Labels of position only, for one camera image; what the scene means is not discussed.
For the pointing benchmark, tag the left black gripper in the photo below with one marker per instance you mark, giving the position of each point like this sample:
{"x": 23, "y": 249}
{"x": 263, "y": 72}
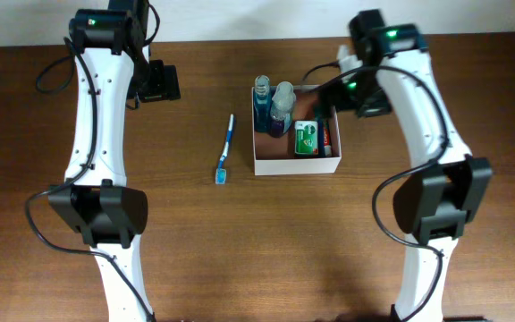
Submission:
{"x": 165, "y": 82}

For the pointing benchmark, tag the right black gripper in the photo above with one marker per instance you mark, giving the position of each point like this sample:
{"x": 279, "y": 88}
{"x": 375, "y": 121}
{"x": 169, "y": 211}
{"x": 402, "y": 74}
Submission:
{"x": 380, "y": 105}

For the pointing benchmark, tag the red green toothpaste tube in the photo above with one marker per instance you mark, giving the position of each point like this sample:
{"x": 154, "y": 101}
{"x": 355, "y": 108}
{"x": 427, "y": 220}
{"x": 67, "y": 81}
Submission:
{"x": 327, "y": 145}

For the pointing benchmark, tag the green soap box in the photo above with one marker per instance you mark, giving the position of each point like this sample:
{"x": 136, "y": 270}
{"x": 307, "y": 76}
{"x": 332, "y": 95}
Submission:
{"x": 306, "y": 139}

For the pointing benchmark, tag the clear purple liquid bottle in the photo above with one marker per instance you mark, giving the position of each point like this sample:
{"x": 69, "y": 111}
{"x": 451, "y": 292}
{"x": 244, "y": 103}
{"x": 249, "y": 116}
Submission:
{"x": 283, "y": 102}

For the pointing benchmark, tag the teal mouthwash bottle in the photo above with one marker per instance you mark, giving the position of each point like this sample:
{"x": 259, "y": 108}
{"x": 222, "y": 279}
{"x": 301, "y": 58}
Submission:
{"x": 262, "y": 100}

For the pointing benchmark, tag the white cardboard box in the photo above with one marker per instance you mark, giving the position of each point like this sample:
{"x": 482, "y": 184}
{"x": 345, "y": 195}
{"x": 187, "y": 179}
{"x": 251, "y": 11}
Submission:
{"x": 275, "y": 156}

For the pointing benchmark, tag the blue white toothbrush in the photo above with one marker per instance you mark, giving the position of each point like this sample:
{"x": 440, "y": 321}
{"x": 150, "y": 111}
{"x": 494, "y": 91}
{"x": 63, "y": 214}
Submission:
{"x": 220, "y": 172}

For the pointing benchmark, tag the blue disposable razor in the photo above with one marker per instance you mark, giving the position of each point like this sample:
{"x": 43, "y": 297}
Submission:
{"x": 321, "y": 139}

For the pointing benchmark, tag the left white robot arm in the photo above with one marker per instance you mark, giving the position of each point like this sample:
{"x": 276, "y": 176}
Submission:
{"x": 109, "y": 50}

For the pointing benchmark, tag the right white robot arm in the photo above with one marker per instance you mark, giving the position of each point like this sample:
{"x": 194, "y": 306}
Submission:
{"x": 390, "y": 72}

